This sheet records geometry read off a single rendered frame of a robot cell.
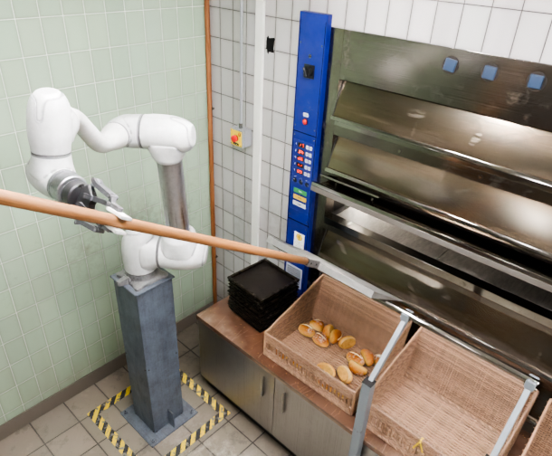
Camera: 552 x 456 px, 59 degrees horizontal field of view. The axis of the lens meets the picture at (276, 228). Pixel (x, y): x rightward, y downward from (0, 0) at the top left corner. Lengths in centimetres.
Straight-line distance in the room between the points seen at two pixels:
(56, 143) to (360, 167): 139
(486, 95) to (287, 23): 99
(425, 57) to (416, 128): 28
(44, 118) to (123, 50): 125
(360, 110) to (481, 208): 67
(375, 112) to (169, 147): 91
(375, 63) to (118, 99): 126
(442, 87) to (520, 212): 57
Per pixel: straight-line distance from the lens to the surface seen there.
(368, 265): 251
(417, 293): 241
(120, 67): 259
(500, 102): 198
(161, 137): 186
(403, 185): 222
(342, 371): 246
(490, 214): 209
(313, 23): 232
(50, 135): 140
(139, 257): 226
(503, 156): 200
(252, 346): 261
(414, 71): 210
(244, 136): 272
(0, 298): 272
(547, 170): 197
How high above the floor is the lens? 241
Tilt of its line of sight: 31 degrees down
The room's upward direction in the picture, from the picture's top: 3 degrees clockwise
